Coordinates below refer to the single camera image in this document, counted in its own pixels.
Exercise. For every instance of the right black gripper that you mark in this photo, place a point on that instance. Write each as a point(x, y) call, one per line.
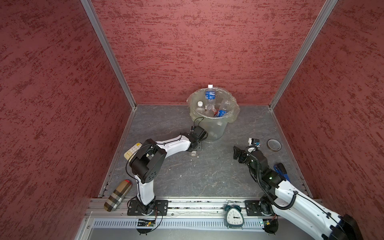
point(236, 154)

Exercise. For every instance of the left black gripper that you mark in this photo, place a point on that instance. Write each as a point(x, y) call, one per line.
point(194, 149)

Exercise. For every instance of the Pocari blue label bottle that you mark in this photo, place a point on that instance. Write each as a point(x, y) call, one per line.
point(210, 96)

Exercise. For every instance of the red white label water bottle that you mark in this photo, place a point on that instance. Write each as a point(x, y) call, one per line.
point(200, 108)

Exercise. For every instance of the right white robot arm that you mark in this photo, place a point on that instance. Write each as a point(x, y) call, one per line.
point(282, 199)

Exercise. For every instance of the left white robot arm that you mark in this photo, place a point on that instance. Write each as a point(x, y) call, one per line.
point(146, 162)

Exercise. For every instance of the tape roll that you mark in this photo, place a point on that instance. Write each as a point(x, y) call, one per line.
point(274, 145)

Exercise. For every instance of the blue box cutter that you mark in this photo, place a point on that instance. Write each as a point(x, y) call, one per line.
point(281, 170)

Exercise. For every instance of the green alarm clock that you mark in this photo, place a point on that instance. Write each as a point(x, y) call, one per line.
point(234, 218)

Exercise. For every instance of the beige calculator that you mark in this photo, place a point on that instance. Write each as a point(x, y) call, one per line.
point(128, 155)

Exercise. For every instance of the striped brown cylinder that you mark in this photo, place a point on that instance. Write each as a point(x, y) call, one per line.
point(117, 196)

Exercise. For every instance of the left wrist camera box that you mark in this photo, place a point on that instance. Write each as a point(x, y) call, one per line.
point(198, 130)

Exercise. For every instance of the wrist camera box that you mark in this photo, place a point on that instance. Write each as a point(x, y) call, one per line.
point(198, 130)
point(254, 142)

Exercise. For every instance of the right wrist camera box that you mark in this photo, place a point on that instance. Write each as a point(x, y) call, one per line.
point(254, 142)

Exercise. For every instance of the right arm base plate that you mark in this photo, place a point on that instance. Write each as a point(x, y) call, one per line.
point(253, 208)

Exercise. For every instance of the aluminium front rail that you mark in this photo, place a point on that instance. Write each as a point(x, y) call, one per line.
point(177, 208)

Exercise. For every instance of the right circuit board with cables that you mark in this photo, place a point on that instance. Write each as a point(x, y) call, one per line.
point(271, 226)

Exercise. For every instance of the circuit board with cables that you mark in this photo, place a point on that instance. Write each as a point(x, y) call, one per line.
point(145, 226)
point(271, 226)

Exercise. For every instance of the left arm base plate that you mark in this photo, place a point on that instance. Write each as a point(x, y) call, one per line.
point(136, 208)

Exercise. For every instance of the left circuit board with cables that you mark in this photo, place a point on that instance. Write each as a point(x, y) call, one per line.
point(145, 226)

